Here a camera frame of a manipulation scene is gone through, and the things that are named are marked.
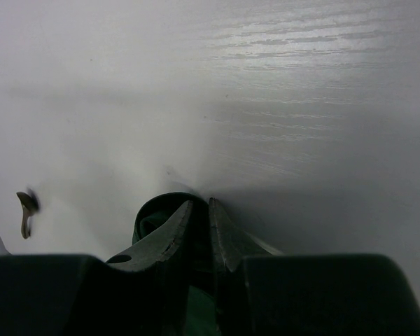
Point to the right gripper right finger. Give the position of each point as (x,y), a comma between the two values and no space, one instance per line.
(345,294)

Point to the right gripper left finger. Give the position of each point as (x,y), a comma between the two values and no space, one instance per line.
(140,291)

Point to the dark green cloth napkin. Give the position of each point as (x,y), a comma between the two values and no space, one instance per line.
(204,265)

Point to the brown wooden spoon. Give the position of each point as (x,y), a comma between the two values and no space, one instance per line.
(30,206)

